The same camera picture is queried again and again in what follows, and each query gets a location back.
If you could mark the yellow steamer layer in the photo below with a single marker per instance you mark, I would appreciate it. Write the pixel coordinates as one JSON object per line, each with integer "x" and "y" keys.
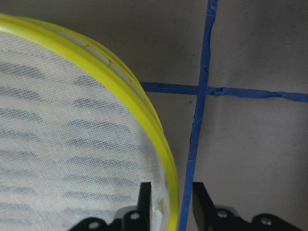
{"x": 98, "y": 62}

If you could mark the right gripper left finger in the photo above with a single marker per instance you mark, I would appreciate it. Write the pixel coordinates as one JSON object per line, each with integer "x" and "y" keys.
{"x": 144, "y": 207}

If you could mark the white steamer cloth liner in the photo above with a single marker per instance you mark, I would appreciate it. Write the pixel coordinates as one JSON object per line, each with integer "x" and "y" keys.
{"x": 69, "y": 148}

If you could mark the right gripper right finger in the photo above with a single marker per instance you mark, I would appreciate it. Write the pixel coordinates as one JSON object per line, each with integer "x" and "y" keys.
{"x": 203, "y": 207}

